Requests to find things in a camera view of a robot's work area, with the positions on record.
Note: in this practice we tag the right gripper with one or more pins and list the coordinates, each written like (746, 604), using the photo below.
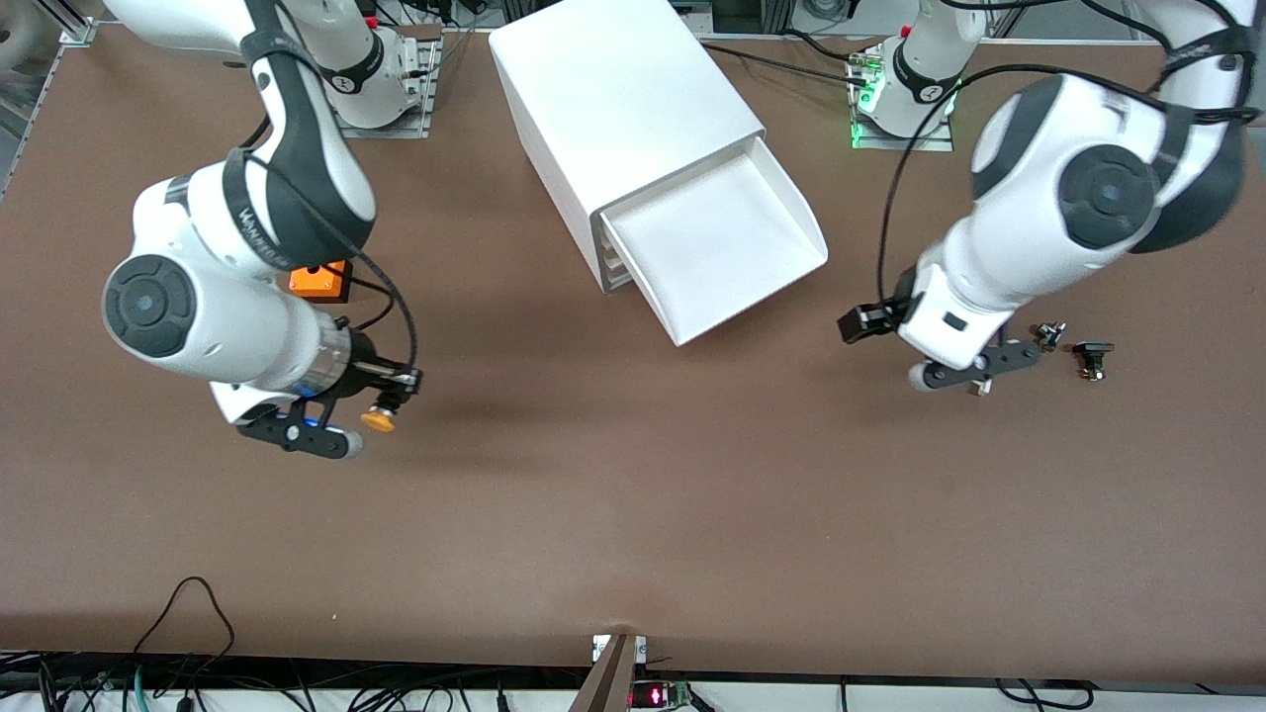
(364, 357)

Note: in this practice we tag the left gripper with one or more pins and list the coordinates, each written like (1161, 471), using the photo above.
(870, 318)

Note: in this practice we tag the orange capped push button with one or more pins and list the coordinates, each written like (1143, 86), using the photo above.
(378, 420)

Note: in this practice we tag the large white cabinet drawer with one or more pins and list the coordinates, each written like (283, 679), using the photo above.
(712, 247)

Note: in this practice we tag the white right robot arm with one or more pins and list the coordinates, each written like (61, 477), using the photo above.
(218, 316)

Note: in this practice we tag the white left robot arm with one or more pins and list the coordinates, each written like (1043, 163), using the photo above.
(1068, 198)

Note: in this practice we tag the white drawer cabinet housing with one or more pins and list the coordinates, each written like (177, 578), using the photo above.
(613, 89)

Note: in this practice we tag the red lit electronic module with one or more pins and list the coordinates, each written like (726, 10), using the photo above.
(655, 695)

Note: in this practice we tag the orange square button enclosure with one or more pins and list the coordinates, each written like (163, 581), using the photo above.
(321, 282)

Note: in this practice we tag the small metal switch part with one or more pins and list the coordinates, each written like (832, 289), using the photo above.
(1049, 336)

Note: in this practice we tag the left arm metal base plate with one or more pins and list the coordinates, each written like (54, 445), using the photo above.
(870, 133)

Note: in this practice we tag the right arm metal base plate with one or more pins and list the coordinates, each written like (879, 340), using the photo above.
(420, 109)

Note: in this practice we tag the wooden post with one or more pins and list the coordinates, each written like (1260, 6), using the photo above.
(608, 677)

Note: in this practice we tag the aluminium frame profile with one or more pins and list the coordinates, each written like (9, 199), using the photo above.
(79, 25)

